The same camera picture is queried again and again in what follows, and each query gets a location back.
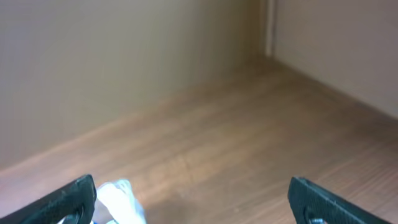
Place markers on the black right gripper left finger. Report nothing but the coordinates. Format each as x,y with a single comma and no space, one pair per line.
72,203

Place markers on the clear plastic bottle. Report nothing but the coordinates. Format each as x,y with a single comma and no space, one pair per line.
116,204

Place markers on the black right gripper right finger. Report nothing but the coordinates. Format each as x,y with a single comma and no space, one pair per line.
312,204

